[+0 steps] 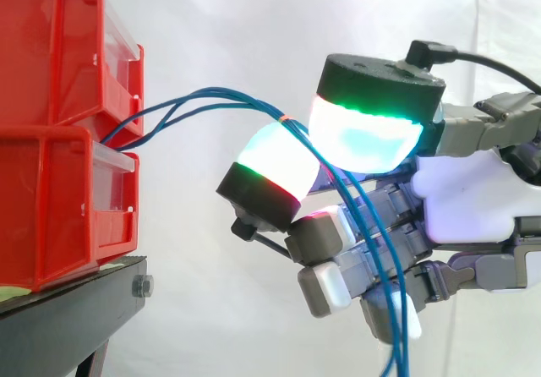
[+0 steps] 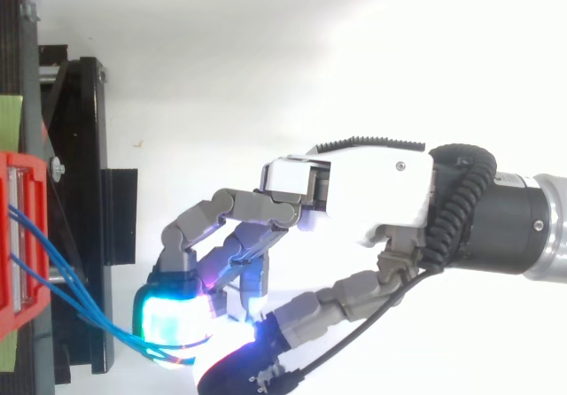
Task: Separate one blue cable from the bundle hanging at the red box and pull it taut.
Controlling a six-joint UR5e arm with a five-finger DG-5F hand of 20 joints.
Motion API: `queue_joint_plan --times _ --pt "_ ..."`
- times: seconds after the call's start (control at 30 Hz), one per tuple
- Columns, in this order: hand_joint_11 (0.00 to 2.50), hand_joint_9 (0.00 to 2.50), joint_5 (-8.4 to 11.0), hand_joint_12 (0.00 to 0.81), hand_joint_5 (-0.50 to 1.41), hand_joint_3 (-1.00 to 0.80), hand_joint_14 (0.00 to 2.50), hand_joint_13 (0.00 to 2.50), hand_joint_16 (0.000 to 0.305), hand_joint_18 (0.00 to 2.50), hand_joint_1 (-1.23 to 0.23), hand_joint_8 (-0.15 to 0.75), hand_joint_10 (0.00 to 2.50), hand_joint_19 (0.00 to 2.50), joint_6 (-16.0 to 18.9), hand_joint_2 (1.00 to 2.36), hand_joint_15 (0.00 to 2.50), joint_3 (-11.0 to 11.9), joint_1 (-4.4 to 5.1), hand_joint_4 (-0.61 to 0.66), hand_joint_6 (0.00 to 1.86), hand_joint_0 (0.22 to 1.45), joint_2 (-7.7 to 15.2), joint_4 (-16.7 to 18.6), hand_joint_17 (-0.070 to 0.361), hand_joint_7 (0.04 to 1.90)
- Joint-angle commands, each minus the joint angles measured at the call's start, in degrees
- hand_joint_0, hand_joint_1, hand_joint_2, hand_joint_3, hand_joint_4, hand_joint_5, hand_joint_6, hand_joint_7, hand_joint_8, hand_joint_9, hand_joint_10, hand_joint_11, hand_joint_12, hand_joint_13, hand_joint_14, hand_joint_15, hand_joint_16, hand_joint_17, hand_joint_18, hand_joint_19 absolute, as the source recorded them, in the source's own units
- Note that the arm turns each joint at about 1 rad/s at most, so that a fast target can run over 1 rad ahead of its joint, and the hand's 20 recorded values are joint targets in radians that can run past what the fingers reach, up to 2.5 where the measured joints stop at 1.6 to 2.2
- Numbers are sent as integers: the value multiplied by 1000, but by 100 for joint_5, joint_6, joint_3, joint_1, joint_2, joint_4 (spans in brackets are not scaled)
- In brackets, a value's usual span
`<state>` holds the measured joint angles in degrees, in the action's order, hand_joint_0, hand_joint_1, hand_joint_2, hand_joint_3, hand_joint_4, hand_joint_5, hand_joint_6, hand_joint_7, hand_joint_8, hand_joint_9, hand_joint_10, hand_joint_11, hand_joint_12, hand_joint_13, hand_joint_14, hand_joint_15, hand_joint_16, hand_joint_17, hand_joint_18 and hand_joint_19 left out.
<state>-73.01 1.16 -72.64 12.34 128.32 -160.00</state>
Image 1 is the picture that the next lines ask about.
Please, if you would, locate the blue cable bundle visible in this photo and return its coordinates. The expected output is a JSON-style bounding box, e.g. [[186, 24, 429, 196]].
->
[[100, 87, 417, 377]]

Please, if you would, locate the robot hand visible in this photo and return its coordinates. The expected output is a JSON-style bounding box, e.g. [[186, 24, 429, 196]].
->
[[216, 40, 541, 344]]

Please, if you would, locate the red plastic bin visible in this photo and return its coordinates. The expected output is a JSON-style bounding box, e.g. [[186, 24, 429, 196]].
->
[[0, 0, 145, 138], [0, 125, 141, 292]]

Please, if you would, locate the thin black cable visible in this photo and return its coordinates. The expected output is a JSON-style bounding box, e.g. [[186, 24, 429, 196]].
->
[[255, 233, 292, 260], [454, 50, 541, 96]]

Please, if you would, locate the black metal stand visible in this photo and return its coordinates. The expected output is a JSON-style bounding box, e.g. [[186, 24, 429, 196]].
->
[[0, 254, 155, 377]]

